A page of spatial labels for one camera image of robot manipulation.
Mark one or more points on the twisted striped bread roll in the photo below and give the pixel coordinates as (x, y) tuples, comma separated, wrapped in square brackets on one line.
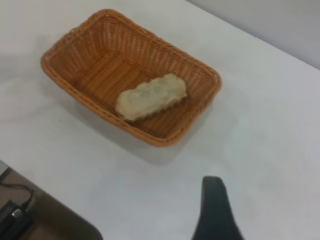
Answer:
[(152, 97)]

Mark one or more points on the black box with silver plug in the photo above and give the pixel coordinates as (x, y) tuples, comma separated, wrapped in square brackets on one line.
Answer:
[(15, 222)]

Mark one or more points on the orange woven wicker basket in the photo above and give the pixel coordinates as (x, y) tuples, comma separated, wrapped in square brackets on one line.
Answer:
[(100, 67)]

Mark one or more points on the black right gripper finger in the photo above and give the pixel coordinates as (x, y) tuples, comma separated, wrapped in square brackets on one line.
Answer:
[(216, 217)]

